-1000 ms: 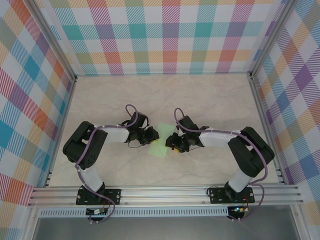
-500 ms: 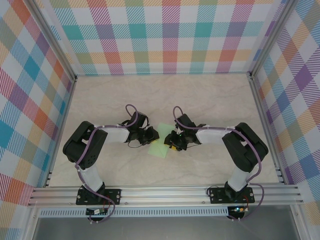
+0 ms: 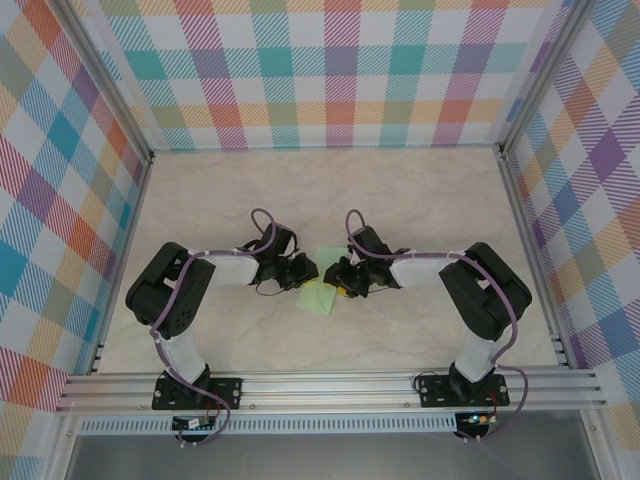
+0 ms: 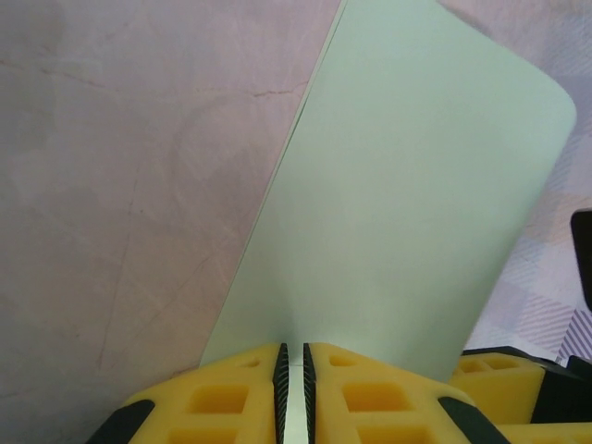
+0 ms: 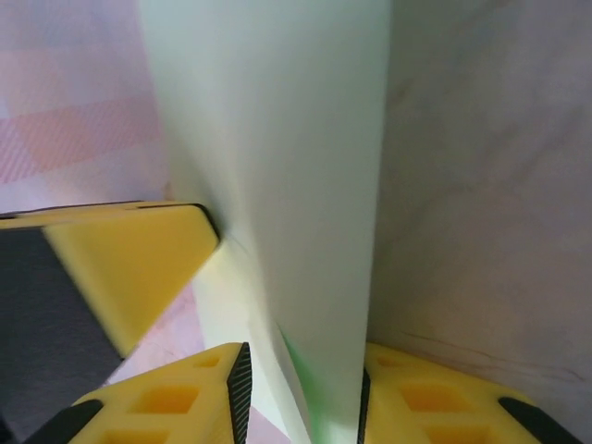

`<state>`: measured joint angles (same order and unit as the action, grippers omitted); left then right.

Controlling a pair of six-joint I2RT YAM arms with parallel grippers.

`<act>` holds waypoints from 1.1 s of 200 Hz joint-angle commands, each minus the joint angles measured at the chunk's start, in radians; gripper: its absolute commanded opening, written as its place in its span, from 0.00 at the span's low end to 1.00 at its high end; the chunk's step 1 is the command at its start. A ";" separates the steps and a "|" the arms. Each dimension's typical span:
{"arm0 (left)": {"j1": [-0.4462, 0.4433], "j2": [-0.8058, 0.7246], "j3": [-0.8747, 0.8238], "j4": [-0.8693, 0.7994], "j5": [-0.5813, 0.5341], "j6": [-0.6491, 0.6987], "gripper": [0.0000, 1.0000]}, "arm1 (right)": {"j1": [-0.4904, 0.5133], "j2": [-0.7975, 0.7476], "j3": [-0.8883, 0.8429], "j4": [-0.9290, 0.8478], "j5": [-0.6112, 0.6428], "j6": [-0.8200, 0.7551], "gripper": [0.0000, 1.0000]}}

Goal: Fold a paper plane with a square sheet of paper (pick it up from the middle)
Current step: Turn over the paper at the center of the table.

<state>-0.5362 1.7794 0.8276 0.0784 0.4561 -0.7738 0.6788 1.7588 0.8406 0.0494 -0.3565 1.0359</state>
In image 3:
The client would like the light green paper sheet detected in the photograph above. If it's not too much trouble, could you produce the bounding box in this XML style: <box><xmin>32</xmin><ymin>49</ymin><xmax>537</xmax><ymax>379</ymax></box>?
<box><xmin>294</xmin><ymin>244</ymin><xmax>347</xmax><ymax>316</ymax></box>

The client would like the grey metal panel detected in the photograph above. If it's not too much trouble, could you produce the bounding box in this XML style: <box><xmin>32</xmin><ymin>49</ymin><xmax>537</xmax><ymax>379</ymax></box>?
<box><xmin>64</xmin><ymin>432</ymin><xmax>601</xmax><ymax>480</ymax></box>

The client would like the small black circuit board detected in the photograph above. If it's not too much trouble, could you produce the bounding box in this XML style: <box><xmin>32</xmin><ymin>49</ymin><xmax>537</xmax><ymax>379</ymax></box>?
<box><xmin>171</xmin><ymin>416</ymin><xmax>220</xmax><ymax>432</ymax></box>

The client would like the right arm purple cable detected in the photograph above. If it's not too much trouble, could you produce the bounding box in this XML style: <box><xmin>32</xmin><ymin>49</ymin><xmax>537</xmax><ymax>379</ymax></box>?
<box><xmin>344</xmin><ymin>207</ymin><xmax>530</xmax><ymax>444</ymax></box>

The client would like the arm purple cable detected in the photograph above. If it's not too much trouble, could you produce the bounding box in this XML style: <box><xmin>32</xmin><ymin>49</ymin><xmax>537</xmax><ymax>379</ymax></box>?
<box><xmin>344</xmin><ymin>207</ymin><xmax>530</xmax><ymax>444</ymax></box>
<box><xmin>151</xmin><ymin>207</ymin><xmax>278</xmax><ymax>448</ymax></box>

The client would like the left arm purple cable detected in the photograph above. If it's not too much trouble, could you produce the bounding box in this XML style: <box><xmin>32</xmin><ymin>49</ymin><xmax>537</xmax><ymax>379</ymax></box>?
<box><xmin>151</xmin><ymin>207</ymin><xmax>278</xmax><ymax>448</ymax></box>

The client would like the long aluminium mounting rail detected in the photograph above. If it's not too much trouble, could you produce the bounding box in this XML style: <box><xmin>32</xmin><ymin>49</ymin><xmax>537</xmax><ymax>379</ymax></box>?
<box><xmin>54</xmin><ymin>368</ymin><xmax>610</xmax><ymax>415</ymax></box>

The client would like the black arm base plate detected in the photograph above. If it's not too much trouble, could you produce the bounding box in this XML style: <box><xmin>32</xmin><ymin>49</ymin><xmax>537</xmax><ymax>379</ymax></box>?
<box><xmin>151</xmin><ymin>377</ymin><xmax>245</xmax><ymax>412</ymax></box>
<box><xmin>417</xmin><ymin>374</ymin><xmax>511</xmax><ymax>409</ymax></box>

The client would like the slotted grey cable duct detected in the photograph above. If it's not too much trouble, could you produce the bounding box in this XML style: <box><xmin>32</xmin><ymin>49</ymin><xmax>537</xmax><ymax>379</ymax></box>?
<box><xmin>78</xmin><ymin>413</ymin><xmax>459</xmax><ymax>435</ymax></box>

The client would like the aluminium table side rail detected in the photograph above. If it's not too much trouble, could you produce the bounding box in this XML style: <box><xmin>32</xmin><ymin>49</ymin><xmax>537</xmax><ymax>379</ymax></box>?
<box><xmin>87</xmin><ymin>149</ymin><xmax>156</xmax><ymax>376</ymax></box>
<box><xmin>497</xmin><ymin>144</ymin><xmax>574</xmax><ymax>371</ymax></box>

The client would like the aluminium frame post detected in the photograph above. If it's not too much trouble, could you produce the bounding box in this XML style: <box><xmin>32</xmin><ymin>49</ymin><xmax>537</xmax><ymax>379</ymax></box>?
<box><xmin>48</xmin><ymin>0</ymin><xmax>156</xmax><ymax>166</ymax></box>
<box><xmin>498</xmin><ymin>0</ymin><xmax>601</xmax><ymax>161</ymax></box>

